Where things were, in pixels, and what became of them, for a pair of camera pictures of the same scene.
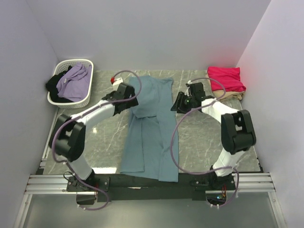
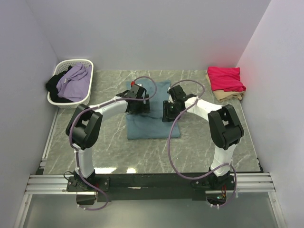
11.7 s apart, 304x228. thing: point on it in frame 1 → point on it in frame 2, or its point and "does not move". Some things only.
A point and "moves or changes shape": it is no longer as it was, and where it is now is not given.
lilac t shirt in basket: [74, 84] does not move
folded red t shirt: [229, 76] does not move
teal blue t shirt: [149, 130] moves or changes shape
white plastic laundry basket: [61, 66] does not move
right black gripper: [178, 106] → [166, 113]
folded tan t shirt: [229, 95] does not move
